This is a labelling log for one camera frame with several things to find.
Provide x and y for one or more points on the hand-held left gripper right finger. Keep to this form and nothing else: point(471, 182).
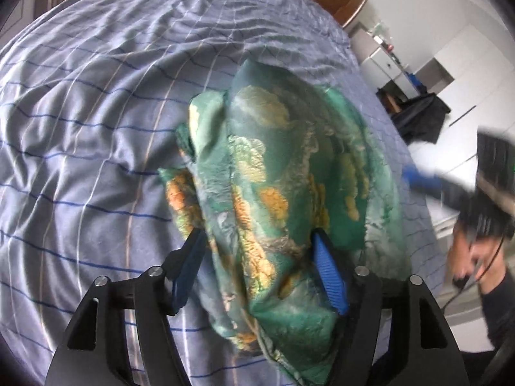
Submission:
point(328, 269)

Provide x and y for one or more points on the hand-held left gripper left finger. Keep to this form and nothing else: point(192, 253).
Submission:
point(187, 273)

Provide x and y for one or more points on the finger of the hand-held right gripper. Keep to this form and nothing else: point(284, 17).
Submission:
point(420, 180)

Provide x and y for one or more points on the green cloud print jacket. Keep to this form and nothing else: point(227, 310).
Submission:
point(273, 169)

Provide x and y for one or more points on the person's right hand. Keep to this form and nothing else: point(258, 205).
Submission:
point(462, 251)

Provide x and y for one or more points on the black coat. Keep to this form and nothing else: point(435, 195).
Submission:
point(422, 118)

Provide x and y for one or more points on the wooden chair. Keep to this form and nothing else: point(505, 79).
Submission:
point(392, 102)

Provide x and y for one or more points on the white wardrobe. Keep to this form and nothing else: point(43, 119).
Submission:
point(474, 88)

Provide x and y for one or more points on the white desk with drawers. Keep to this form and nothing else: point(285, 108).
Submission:
point(382, 64)

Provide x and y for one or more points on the blue plaid bed sheet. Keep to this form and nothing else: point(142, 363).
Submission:
point(100, 128)

